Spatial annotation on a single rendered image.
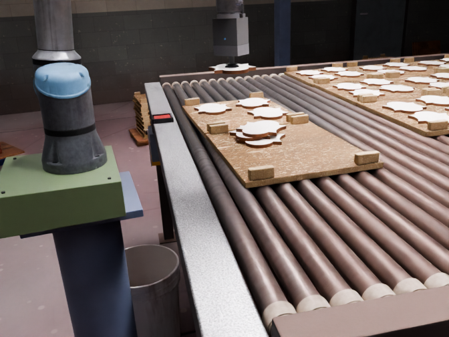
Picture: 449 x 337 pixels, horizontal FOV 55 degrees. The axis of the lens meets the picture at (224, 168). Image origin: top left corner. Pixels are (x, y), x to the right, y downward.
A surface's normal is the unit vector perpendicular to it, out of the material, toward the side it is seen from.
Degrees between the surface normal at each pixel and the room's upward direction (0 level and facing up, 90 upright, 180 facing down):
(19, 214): 90
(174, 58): 90
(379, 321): 0
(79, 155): 74
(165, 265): 87
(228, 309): 0
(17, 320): 0
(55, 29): 91
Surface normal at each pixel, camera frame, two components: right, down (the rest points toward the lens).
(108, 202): 0.32, 0.33
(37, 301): -0.04, -0.93
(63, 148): 0.00, 0.07
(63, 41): 0.67, 0.29
